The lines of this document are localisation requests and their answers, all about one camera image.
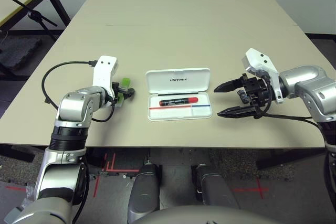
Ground grey right robot leg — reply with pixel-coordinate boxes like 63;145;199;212
195;163;240;210

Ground black table base frame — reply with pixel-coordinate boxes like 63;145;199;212
0;144;326;171

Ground grey left robot leg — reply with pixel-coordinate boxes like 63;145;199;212
128;162;161;222

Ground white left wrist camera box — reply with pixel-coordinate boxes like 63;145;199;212
92;55;119;99

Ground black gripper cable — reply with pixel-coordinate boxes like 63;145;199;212
256;112;325;130
91;100;116;124

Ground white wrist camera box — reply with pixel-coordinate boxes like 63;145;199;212
241;47;284;104
92;55;119;99

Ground grey robot torso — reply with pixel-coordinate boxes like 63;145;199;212
132;205;279;224

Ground black camera cable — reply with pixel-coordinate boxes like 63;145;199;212
41;60;98;111
258;70;274;116

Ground black left camera cable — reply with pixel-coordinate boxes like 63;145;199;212
41;60;98;111

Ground black tripod stand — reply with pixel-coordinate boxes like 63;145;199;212
0;0;58;41

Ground dark foam block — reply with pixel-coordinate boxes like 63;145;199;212
0;36;43;71

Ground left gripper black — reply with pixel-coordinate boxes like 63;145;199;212
111;81;136;103

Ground white plastic pencil case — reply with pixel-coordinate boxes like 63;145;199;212
145;67;213;122

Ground grey robot leg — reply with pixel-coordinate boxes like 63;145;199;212
195;163;240;210
128;162;161;222

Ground dark speckled floor mat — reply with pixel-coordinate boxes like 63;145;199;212
207;149;295;182

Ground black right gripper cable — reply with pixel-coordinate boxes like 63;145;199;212
256;112;325;130

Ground red and black marker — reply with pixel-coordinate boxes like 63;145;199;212
159;97;199;107

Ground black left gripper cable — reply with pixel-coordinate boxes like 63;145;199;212
91;100;116;124

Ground green eraser pad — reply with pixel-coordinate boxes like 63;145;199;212
114;77;132;107

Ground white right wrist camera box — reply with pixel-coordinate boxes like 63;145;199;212
241;47;284;104

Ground black right camera cable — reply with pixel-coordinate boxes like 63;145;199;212
258;70;274;116

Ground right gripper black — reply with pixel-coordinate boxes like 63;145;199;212
214;73;275;119

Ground grey brown carpet piece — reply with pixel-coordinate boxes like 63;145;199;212
0;153;50;184

